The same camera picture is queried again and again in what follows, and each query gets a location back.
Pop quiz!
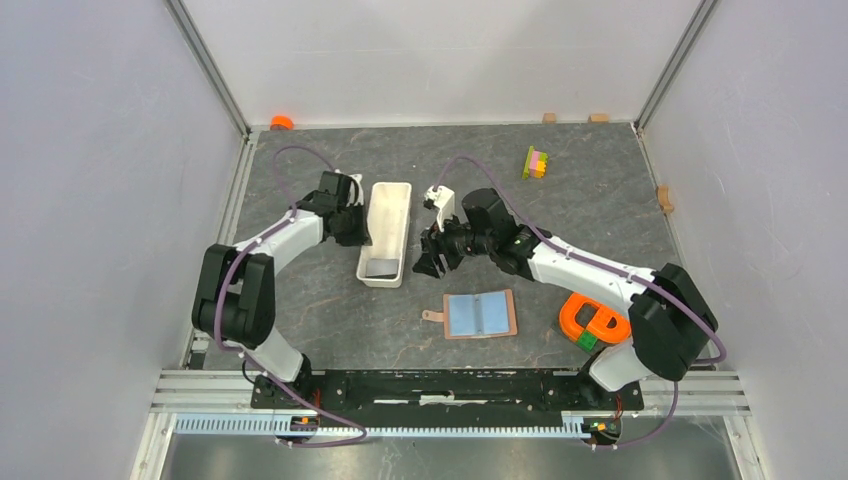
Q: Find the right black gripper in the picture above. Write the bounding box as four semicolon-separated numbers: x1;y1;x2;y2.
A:
412;208;494;281

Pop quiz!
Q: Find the white rectangular tray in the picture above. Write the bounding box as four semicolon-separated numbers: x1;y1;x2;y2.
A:
356;182;412;288

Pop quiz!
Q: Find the brown leather card holder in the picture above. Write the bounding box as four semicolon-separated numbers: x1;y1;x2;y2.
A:
421;289;518;340

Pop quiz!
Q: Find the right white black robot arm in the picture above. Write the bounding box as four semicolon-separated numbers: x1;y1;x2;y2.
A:
413;186;718;408

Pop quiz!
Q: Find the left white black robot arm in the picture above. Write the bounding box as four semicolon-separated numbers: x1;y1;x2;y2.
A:
191;171;371;408

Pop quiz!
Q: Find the orange round cap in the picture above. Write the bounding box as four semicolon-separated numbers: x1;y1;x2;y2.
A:
269;115;294;130

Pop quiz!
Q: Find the colourful toy brick stack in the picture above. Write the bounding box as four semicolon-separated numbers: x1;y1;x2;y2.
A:
522;146;549;179

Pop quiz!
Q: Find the orange horseshoe toy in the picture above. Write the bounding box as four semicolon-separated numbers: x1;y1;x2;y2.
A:
556;293;632;352

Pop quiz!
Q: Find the green toy block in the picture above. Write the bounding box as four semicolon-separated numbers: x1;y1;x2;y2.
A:
575;330;598;353

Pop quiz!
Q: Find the flat wooden block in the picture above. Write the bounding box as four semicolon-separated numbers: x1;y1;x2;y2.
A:
588;113;611;123

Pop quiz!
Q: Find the curved wooden piece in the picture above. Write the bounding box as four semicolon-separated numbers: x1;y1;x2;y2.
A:
656;185;675;215

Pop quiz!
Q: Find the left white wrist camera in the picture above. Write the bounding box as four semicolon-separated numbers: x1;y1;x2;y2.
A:
347;174;365;206

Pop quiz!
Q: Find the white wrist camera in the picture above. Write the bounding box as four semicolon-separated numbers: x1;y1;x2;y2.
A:
423;185;455;232
347;174;365;206

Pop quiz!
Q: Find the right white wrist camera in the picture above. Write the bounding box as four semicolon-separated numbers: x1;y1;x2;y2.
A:
423;185;455;232

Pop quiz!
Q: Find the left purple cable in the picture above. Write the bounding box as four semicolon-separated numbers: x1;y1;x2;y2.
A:
211;146;369;450

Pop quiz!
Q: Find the purple cable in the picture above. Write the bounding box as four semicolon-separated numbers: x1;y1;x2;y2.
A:
431;155;727;452
211;146;369;450

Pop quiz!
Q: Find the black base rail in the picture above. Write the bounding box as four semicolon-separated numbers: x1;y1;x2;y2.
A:
291;368;644;429

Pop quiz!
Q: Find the blue-white cable duct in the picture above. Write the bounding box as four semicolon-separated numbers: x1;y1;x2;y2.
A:
174;413;590;440

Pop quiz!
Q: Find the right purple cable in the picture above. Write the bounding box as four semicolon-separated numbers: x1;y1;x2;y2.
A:
431;155;727;452

